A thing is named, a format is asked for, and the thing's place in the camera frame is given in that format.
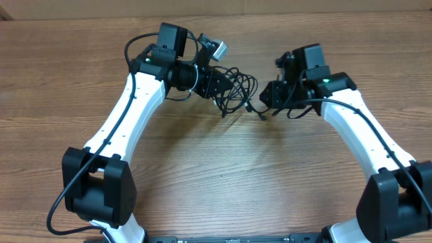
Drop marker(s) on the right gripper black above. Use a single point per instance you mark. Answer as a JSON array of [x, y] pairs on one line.
[[273, 90]]

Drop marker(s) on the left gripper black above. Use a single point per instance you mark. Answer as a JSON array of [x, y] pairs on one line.
[[208, 88]]

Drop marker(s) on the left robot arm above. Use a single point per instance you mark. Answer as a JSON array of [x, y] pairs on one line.
[[97, 180]]

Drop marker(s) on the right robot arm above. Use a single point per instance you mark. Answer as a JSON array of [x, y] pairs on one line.
[[396, 200]]

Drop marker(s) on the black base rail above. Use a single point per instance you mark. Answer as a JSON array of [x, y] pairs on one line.
[[233, 239]]

